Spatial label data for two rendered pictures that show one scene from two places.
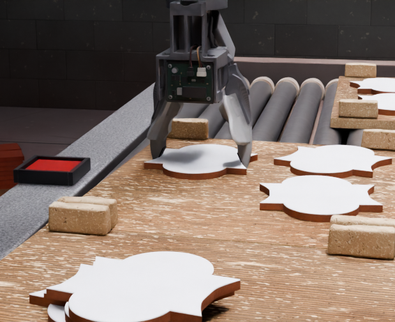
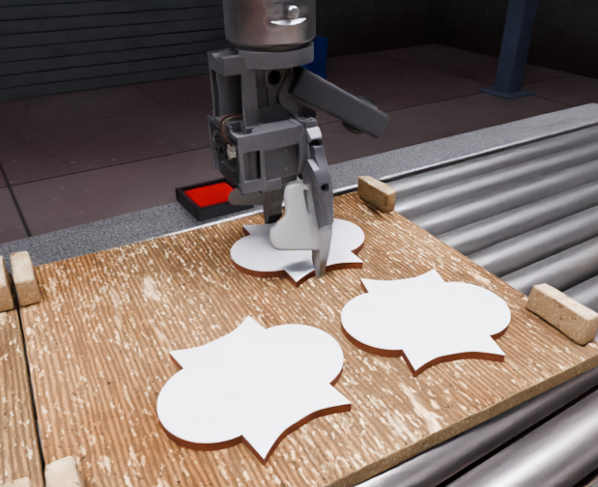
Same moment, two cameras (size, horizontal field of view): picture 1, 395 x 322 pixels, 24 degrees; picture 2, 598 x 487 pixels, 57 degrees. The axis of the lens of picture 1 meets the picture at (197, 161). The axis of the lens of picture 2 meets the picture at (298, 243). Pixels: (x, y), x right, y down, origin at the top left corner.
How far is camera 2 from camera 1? 86 cm
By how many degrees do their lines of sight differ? 47
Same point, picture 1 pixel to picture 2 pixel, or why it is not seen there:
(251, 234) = (66, 399)
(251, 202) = (193, 340)
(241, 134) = (302, 238)
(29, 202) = (129, 228)
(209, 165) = (277, 257)
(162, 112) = not seen: hidden behind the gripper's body
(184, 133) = (369, 197)
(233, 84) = (307, 172)
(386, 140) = (558, 314)
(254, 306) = not seen: outside the picture
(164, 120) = not seen: hidden behind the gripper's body
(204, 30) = (242, 96)
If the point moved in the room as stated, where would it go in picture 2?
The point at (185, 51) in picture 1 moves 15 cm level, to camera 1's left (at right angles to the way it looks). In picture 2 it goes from (220, 119) to (135, 86)
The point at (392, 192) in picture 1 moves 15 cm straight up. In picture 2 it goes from (372, 429) to (391, 232)
